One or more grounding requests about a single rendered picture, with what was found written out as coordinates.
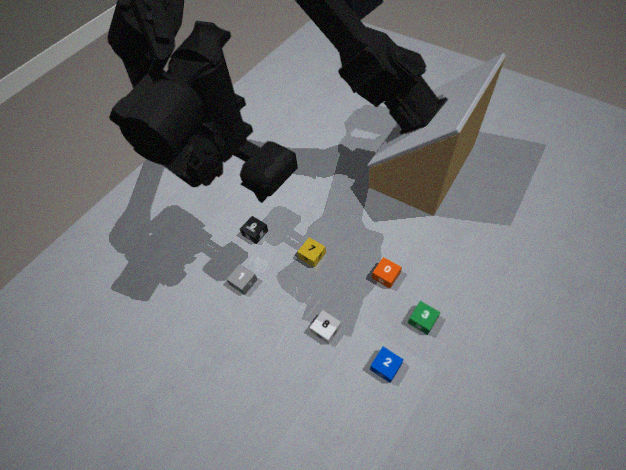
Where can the blue block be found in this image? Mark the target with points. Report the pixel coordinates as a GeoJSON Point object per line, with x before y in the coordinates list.
{"type": "Point", "coordinates": [386, 364]}

